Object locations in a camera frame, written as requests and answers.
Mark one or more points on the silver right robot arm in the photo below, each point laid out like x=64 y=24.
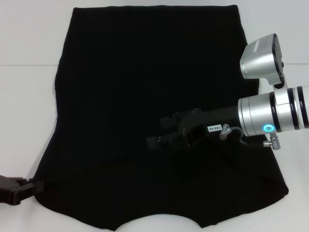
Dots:
x=265 y=113

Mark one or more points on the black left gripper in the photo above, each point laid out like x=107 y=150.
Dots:
x=7 y=191

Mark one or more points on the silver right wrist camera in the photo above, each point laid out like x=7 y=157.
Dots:
x=260 y=62

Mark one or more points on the black t-shirt with white print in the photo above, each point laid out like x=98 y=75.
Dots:
x=120 y=96

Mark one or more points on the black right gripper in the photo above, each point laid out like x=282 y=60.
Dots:
x=200 y=123

